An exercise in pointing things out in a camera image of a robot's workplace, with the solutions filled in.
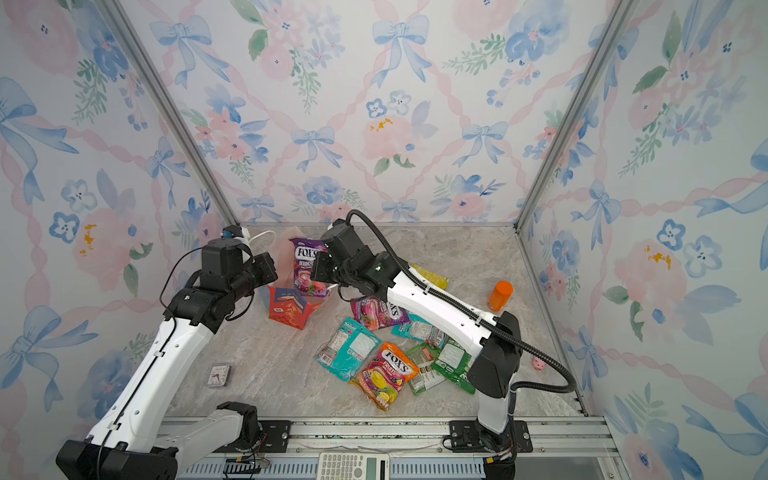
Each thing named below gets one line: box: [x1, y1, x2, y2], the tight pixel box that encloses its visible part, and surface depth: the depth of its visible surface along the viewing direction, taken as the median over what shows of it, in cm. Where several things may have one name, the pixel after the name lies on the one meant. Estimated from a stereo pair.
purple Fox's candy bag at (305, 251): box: [289, 238, 329, 297], surface depth 77 cm
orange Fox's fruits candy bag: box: [350, 342, 420, 412], surface depth 83 cm
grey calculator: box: [316, 452, 391, 480], surface depth 70 cm
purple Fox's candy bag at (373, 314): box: [350, 296, 411, 331], surface depth 95 cm
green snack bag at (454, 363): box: [432, 339, 476, 395], surface depth 85 cm
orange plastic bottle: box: [487, 280, 514, 311], surface depth 92 cm
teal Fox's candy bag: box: [315, 317, 382, 382], surface depth 87 cm
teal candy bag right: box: [390, 310, 449, 348], surface depth 92 cm
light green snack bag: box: [406, 343, 447, 395], surface depth 85 cm
